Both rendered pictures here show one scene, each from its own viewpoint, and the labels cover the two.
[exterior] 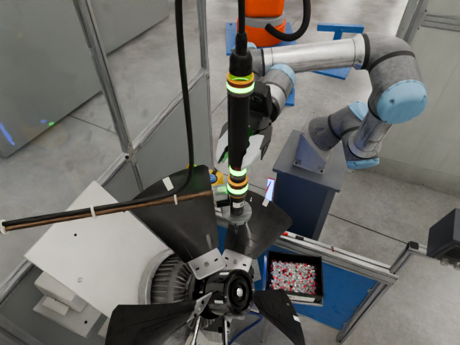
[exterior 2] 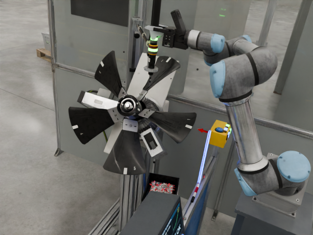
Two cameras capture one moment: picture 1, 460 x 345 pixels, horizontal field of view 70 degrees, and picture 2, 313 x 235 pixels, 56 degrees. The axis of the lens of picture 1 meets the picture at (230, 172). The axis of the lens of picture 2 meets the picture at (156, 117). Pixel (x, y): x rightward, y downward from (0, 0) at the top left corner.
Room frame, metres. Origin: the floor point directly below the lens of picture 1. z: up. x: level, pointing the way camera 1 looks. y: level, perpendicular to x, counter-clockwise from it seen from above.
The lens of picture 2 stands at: (0.49, -1.41, 1.91)
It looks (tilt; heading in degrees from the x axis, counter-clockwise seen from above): 28 degrees down; 89
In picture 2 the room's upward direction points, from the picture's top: 6 degrees clockwise
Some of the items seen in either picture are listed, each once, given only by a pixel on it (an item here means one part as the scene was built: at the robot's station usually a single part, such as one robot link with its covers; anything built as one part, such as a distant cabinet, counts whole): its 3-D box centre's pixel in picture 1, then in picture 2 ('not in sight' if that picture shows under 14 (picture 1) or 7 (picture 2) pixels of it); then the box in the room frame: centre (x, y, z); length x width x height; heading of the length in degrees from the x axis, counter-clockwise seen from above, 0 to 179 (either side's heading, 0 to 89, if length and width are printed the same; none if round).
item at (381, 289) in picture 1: (359, 314); not in sight; (0.59, -0.64, 0.39); 0.04 x 0.04 x 0.78; 68
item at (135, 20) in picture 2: not in sight; (136, 24); (0.33, 0.60, 1.52); 0.10 x 0.07 x 0.09; 103
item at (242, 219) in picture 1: (233, 201); (151, 59); (0.46, -0.01, 1.47); 0.09 x 0.07 x 0.10; 103
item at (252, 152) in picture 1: (252, 159); (153, 33); (0.46, -0.04, 1.61); 0.09 x 0.03 x 0.06; 168
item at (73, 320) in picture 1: (92, 279); not in sight; (0.57, 0.54, 0.85); 0.36 x 0.24 x 0.03; 158
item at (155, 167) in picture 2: not in sight; (155, 165); (0.57, 0.54, 0.42); 0.04 x 0.04 x 0.83; 68
